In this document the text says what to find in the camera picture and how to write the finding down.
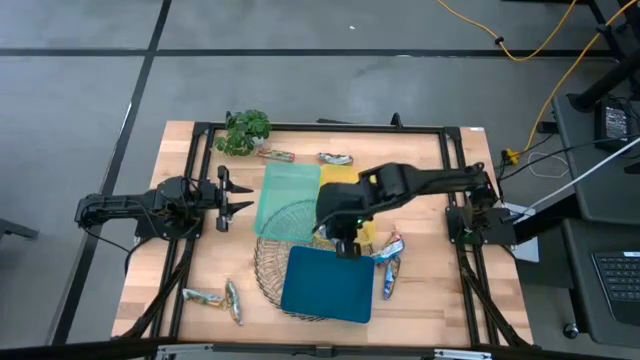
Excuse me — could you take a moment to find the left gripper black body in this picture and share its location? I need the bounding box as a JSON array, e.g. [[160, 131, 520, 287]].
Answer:
[[199, 164, 234, 234]]

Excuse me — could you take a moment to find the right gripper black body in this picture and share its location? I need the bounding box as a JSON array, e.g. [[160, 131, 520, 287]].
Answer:
[[314, 181, 376, 243]]

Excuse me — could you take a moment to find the white and blue granola bar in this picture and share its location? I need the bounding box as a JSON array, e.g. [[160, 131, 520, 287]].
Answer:
[[370, 240, 405, 265]]

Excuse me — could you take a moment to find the blue and green granola bar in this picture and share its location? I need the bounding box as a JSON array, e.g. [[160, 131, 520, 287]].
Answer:
[[382, 255, 402, 301]]

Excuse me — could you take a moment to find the silver granola bar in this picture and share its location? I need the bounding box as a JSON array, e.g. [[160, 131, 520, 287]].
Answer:
[[316, 151, 355, 167]]

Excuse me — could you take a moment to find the translucent yellow plastic tray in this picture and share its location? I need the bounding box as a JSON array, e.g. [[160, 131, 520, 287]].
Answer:
[[313, 163, 377, 247]]

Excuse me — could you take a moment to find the dark blue plastic tray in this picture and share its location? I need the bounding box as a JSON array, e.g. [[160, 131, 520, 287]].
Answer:
[[279, 244, 376, 325]]

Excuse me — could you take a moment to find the translucent green plastic tray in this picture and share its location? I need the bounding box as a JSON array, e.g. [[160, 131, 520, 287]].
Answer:
[[253, 161, 322, 244]]

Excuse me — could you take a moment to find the small green potted plant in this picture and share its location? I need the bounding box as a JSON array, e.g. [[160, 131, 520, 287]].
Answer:
[[213, 108, 273, 157]]

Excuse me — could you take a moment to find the grey furniture leg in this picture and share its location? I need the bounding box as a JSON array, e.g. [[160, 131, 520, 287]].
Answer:
[[0, 217, 40, 242]]

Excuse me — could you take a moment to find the black beam with silver brackets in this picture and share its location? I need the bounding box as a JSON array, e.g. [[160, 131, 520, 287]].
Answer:
[[0, 338, 640, 360]]

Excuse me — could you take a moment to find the dark grey side desk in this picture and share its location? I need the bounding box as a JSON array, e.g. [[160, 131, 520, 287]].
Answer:
[[552, 93, 640, 226], [562, 218, 640, 350]]

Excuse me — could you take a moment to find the black laptop keyboard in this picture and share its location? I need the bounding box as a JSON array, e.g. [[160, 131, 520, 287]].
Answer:
[[591, 251, 640, 326]]

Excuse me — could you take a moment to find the black power adapter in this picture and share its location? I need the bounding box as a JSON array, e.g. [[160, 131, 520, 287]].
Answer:
[[594, 97, 637, 152]]

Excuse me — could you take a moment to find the black stand leg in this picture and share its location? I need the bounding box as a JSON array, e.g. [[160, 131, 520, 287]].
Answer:
[[569, 0, 640, 112]]

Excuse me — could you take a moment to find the round wire basket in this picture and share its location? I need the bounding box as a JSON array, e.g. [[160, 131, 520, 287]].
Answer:
[[253, 198, 375, 322]]

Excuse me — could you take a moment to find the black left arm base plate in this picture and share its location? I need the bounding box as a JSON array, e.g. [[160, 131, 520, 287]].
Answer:
[[133, 214, 205, 240]]

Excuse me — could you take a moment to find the black aluminium table frame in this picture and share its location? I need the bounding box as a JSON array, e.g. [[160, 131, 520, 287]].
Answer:
[[112, 112, 534, 351]]

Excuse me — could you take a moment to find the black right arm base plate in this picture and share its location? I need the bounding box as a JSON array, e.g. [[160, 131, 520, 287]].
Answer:
[[446, 205, 516, 246]]

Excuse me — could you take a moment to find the thin white cable loop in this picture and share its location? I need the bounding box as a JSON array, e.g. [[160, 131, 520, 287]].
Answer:
[[527, 151, 571, 180]]

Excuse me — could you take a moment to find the thin black cable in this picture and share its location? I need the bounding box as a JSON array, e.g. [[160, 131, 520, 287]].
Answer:
[[497, 133, 640, 182]]

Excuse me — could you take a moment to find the yellow extension cable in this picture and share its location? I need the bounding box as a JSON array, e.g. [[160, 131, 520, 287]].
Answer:
[[434, 0, 580, 63], [522, 0, 626, 154]]

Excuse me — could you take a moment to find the thick white cable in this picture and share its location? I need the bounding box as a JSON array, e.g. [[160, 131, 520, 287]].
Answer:
[[502, 149, 640, 221]]

